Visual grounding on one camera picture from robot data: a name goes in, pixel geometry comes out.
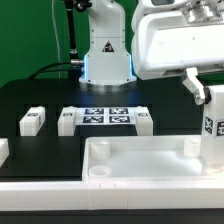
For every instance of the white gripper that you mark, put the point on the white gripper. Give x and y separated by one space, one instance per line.
165 41

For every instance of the white desk top tray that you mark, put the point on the white desk top tray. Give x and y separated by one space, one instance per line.
140 158

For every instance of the fiducial marker sheet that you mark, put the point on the fiducial marker sheet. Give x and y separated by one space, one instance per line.
105 116

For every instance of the white left obstacle block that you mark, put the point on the white left obstacle block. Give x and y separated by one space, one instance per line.
4 150

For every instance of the white front obstacle rail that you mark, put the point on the white front obstacle rail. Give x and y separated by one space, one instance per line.
40 196

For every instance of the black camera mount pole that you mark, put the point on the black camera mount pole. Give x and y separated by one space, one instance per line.
80 6

